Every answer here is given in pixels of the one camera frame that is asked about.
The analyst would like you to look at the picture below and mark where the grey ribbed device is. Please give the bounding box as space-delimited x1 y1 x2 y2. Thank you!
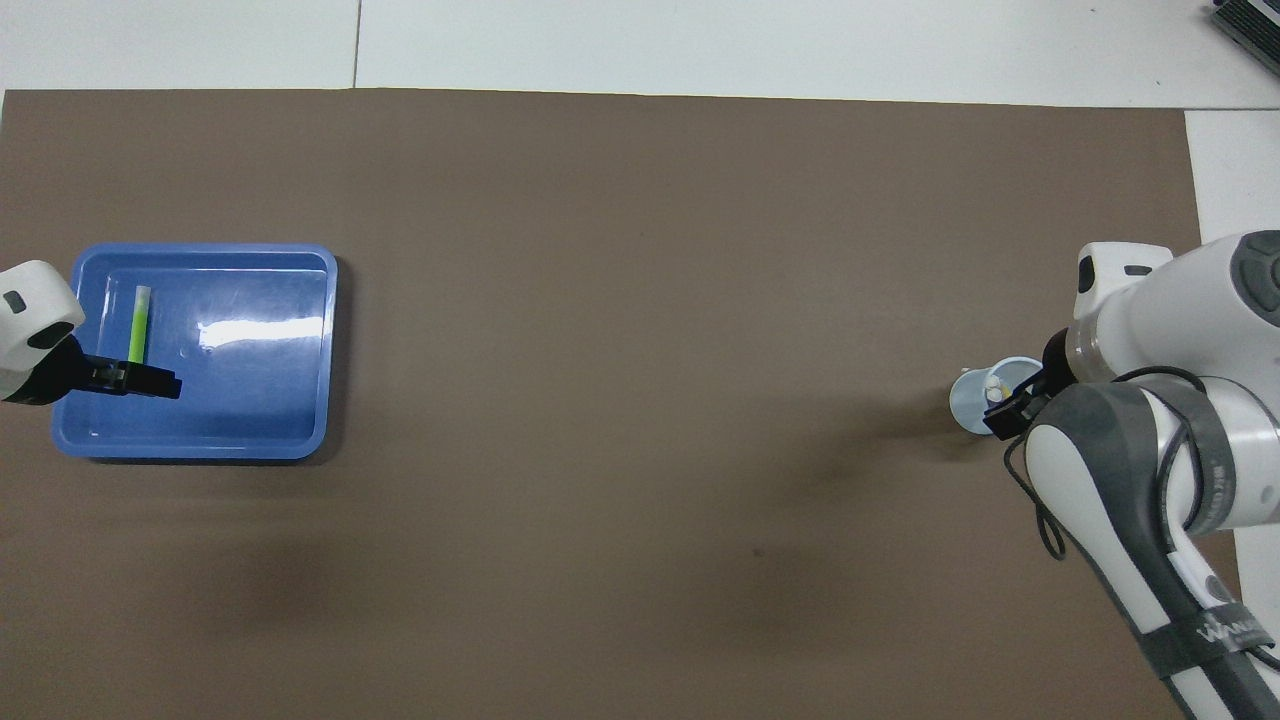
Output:
1203 0 1280 63

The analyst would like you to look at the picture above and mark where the brown table mat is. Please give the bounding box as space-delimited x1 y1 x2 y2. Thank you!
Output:
0 88 1259 720

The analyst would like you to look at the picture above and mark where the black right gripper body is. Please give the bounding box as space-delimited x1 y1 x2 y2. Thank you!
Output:
1040 330 1079 399

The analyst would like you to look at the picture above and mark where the light blue mesh cup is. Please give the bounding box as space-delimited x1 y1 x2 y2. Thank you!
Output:
949 357 1047 437

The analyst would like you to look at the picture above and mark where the green highlighter pen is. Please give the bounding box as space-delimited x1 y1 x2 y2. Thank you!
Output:
127 286 153 367

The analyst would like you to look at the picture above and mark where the blue plastic tray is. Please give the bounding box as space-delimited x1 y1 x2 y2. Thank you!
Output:
50 243 339 463

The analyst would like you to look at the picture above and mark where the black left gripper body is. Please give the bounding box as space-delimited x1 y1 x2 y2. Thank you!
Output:
25 335 96 406

